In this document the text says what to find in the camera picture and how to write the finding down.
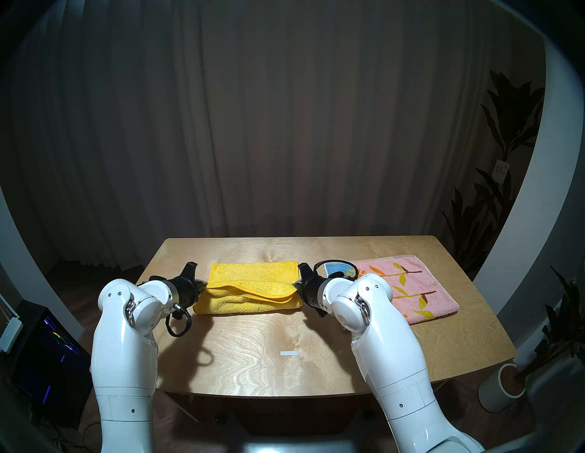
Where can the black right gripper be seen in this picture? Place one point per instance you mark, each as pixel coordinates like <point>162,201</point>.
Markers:
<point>310,292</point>

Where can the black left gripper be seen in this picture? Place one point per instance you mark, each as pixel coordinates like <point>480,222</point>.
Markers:
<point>188,292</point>

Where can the yellow terry towel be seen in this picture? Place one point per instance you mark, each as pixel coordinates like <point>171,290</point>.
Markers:
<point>256,278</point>

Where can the pink blue sunflower towel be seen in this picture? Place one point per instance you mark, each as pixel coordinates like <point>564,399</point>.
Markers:
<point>416,287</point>

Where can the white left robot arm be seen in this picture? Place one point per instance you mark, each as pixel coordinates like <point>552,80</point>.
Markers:
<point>123,356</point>

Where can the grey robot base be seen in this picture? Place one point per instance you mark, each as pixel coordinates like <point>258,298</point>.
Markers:
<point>297,445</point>

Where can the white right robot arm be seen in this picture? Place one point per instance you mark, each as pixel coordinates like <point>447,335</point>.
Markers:
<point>393,356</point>

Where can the black computer tower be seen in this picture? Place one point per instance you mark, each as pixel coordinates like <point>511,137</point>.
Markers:
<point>50,356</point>

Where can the white curved arch panel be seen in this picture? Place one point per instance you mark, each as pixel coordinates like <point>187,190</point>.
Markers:
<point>534,219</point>
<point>27,274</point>

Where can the grey pleated curtain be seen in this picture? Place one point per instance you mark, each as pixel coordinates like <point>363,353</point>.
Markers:
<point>274,114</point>

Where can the white round plant pot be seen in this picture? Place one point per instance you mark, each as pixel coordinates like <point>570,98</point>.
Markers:
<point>496,388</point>

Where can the white plant tag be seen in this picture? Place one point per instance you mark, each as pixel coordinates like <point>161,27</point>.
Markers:
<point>501,171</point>

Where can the small dark leafy plant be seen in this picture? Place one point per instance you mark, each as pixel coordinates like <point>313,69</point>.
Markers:
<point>564,329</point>

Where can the tall dark leafy plant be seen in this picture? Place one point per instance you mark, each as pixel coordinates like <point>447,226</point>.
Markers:
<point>507,114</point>

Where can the white wall device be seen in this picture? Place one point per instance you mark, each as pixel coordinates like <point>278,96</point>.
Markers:
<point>10,334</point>

